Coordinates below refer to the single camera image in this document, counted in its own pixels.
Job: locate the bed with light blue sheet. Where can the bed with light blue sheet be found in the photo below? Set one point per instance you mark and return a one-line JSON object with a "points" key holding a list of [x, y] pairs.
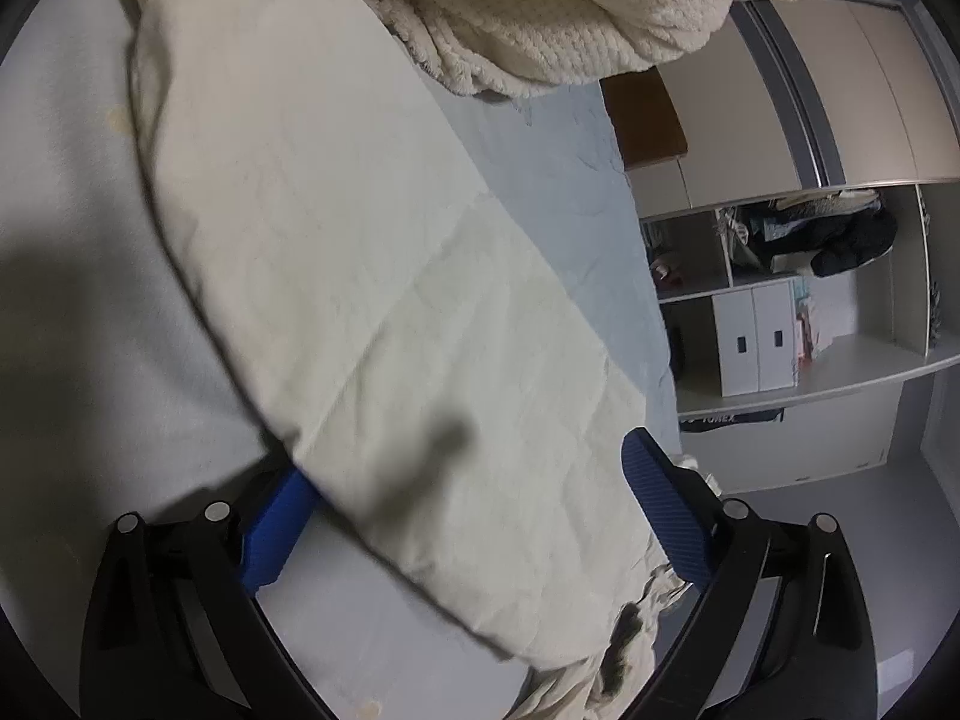
{"points": [[60, 127]]}

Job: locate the white shelf unit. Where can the white shelf unit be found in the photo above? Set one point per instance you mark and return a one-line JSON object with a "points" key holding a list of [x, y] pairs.
{"points": [[877, 315]]}

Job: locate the large cream garment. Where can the large cream garment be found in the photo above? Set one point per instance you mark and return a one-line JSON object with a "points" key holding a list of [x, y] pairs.
{"points": [[337, 240]]}

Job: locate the white drawer box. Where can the white drawer box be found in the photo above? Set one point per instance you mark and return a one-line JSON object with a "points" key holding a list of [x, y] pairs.
{"points": [[757, 337]]}

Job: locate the black printed bag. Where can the black printed bag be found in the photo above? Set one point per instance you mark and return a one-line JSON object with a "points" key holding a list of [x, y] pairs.
{"points": [[727, 421]]}

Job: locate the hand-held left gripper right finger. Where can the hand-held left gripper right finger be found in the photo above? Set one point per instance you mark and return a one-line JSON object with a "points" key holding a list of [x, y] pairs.
{"points": [[664, 510]]}

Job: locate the stack of books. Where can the stack of books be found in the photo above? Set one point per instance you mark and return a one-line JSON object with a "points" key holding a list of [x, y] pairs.
{"points": [[814, 322]]}

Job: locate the cream knitted blanket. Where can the cream knitted blanket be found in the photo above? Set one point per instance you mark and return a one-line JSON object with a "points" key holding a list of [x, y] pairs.
{"points": [[562, 22]]}

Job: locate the cream wardrobe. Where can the cream wardrobe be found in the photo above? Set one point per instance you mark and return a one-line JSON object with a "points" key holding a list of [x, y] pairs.
{"points": [[750, 127]]}

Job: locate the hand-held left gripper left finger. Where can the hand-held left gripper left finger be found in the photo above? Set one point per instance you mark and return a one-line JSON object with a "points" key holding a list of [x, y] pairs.
{"points": [[274, 532]]}

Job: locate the pile of dark clothes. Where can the pile of dark clothes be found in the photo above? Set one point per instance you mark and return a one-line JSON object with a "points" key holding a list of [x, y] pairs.
{"points": [[847, 240]]}

